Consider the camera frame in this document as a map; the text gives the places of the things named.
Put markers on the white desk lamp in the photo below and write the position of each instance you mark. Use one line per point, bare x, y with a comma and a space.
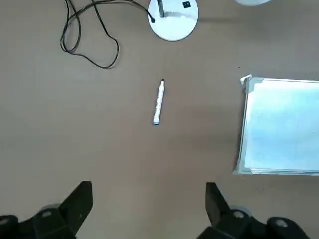
174, 25

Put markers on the white blue whiteboard marker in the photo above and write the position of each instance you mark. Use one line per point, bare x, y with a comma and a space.
158, 104

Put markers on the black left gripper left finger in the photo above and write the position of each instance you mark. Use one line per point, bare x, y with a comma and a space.
62, 216

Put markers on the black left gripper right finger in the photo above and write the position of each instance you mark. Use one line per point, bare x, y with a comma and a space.
224, 219

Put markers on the silver framed whiteboard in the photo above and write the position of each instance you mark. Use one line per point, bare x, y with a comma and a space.
284, 127

